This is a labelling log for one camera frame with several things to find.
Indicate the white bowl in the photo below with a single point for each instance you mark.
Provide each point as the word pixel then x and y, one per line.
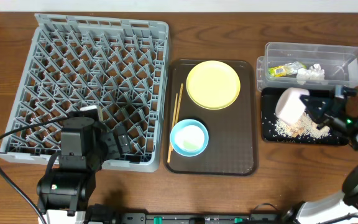
pixel 289 107

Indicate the yellow round plate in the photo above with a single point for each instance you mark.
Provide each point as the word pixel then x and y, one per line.
pixel 213 85

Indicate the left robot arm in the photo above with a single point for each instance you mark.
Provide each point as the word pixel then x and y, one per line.
pixel 70 178

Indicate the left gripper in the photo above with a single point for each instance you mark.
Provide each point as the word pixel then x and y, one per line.
pixel 121 142

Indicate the clear plastic bin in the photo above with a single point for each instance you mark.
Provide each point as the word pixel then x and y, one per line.
pixel 339 63

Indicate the green snack wrapper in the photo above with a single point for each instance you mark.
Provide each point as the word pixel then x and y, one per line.
pixel 286 69

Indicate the left wooden chopstick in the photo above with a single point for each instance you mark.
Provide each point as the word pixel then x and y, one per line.
pixel 173 123

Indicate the light blue bowl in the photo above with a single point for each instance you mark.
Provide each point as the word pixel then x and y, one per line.
pixel 189 137

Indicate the right wooden chopstick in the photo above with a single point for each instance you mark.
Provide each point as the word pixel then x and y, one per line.
pixel 179 102

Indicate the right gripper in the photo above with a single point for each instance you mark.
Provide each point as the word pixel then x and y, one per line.
pixel 328 109

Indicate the black waste tray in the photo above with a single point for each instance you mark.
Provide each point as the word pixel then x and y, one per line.
pixel 269 99

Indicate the grey plastic dishwasher rack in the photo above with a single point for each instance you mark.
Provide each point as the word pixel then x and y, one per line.
pixel 77 61

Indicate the dark brown serving tray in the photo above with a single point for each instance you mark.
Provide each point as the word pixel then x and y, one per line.
pixel 233 140

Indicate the wooden chopstick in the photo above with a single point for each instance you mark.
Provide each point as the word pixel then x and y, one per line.
pixel 173 123
pixel 179 102

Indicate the rice food waste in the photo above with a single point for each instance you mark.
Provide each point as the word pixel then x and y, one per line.
pixel 304 127

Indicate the white tissue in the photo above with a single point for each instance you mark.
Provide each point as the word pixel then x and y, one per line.
pixel 315 72

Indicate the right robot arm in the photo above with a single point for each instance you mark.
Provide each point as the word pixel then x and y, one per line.
pixel 341 207

